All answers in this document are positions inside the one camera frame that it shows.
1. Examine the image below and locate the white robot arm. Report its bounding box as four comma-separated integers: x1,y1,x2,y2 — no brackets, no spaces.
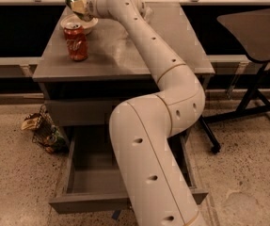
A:
66,0,207,226

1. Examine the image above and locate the grey wooden cabinet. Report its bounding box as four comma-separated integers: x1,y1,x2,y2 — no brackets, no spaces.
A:
32,3,215,143

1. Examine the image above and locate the white paper bowl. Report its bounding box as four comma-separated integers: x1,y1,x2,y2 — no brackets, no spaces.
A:
60,14,98,35

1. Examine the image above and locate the clear plastic water bottle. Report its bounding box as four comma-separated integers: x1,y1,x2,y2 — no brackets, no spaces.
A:
143,6,153,24

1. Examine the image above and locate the snack packet on floor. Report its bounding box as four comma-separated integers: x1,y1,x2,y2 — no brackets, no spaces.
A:
21,113,42,130

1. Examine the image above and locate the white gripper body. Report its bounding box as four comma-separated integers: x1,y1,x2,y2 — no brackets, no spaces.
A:
87,0,110,19

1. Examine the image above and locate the wire basket with snacks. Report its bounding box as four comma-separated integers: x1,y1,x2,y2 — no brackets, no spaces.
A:
32,105,68,153

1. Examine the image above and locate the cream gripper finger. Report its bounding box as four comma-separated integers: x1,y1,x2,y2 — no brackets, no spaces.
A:
71,0,86,15

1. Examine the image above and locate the open grey lower drawer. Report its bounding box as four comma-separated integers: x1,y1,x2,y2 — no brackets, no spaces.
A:
48,121,209,215

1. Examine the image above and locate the black side table with stand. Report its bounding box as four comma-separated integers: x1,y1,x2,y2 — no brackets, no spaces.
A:
199,8,270,153

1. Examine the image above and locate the closed grey upper drawer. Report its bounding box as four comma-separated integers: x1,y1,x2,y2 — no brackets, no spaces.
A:
44,94,207,127

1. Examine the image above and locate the red cola can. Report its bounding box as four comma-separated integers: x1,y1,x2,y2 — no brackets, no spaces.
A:
64,24,87,61

